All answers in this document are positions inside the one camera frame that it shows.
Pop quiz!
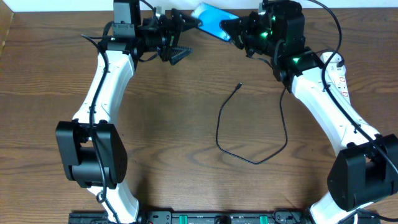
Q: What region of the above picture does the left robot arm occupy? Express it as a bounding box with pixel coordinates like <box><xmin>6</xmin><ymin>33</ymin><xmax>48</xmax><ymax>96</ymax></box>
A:
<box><xmin>55</xmin><ymin>1</ymin><xmax>201</xmax><ymax>223</ymax></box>

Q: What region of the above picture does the blue-screen Galaxy smartphone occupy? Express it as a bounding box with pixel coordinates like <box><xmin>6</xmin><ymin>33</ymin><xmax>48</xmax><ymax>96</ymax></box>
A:
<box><xmin>191</xmin><ymin>2</ymin><xmax>238</xmax><ymax>42</ymax></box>

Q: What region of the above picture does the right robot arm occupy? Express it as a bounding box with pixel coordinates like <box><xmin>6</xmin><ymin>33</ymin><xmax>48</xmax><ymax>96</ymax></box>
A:
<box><xmin>220</xmin><ymin>1</ymin><xmax>397</xmax><ymax>223</ymax></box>

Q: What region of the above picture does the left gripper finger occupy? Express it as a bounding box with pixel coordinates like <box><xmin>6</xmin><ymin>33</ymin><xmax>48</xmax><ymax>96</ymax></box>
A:
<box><xmin>169</xmin><ymin>46</ymin><xmax>193</xmax><ymax>65</ymax></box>
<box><xmin>171</xmin><ymin>8</ymin><xmax>202</xmax><ymax>31</ymax></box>

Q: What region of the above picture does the white power strip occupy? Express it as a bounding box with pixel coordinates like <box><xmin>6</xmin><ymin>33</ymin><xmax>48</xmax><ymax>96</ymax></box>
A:
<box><xmin>327</xmin><ymin>72</ymin><xmax>351</xmax><ymax>105</ymax></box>

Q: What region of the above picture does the white charger plug adapter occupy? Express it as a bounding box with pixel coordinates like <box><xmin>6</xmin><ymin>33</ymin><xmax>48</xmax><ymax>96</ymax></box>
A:
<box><xmin>320</xmin><ymin>52</ymin><xmax>346</xmax><ymax>75</ymax></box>

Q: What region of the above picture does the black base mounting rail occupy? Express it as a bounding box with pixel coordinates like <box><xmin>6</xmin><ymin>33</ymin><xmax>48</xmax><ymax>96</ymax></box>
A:
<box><xmin>67</xmin><ymin>210</ymin><xmax>312</xmax><ymax>224</ymax></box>

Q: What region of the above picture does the black USB charging cable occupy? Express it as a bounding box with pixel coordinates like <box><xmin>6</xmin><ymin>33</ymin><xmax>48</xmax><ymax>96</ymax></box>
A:
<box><xmin>215</xmin><ymin>48</ymin><xmax>345</xmax><ymax>166</ymax></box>

